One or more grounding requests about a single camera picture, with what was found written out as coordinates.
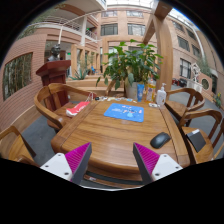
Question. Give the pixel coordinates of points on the dark bust statue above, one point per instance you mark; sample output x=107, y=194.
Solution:
x=55, y=53

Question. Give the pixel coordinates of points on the wooden armchair right near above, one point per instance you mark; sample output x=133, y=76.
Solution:
x=207, y=152

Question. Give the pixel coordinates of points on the black computer mouse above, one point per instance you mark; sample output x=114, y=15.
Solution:
x=159, y=140

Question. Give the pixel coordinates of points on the red and white package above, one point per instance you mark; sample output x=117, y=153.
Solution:
x=76, y=109

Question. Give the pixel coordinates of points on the white plant pot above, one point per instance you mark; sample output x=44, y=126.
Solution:
x=131, y=90

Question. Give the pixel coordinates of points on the wooden armchair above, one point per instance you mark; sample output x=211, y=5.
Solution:
x=207, y=152
x=182, y=100
x=57, y=119

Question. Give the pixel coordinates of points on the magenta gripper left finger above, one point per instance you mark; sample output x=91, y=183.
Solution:
x=70, y=166

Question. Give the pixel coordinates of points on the wooden chair near left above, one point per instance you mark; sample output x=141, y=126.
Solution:
x=14, y=147

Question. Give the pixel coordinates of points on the wooden armchair right far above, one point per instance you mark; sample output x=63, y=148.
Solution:
x=182, y=100

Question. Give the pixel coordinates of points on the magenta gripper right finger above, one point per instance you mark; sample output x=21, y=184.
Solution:
x=153, y=166

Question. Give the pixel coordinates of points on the wooden armchair left far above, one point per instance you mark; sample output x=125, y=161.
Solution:
x=57, y=119

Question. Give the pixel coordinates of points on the dark red pedestal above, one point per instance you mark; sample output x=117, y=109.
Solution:
x=55, y=72

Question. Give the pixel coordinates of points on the green potted plant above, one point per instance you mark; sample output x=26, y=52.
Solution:
x=132, y=65

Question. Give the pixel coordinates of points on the white pump bottle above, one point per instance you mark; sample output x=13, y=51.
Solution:
x=161, y=95

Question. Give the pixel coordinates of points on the wooden pillar frame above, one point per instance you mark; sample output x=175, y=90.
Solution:
x=157, y=25

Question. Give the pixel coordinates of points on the yellow drink bottle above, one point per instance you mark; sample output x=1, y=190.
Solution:
x=150, y=91

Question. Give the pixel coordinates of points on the blue mouse pad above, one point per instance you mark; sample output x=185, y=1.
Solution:
x=125, y=112

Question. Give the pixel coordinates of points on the black notebook on chair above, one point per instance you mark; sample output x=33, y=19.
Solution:
x=196, y=139

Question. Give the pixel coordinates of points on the wooden table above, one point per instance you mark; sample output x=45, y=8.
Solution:
x=112, y=139

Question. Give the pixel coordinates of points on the blue can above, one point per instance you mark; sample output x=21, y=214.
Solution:
x=140, y=90

